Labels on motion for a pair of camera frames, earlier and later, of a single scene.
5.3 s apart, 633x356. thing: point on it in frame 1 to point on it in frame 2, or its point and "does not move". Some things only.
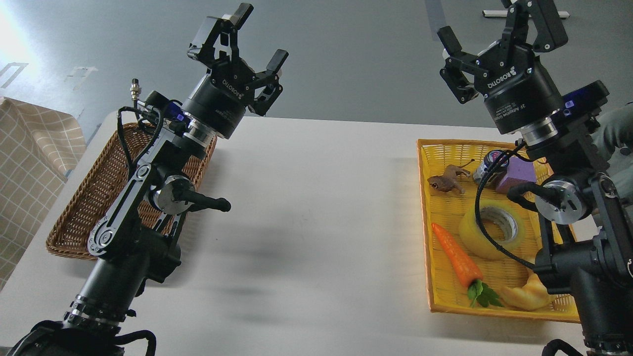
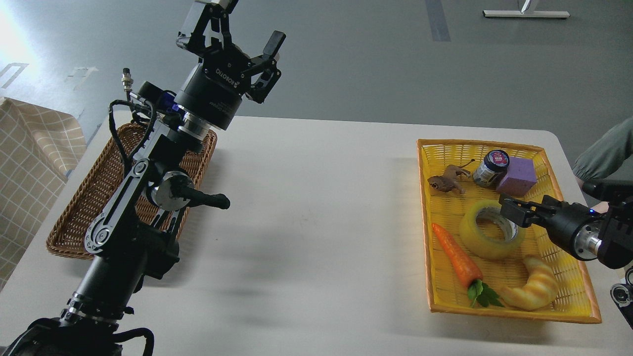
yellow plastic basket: [480, 245] does not move
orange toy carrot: [467, 270] does not move
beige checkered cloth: [37, 148] does not move
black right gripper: [521, 97] to [576, 227]
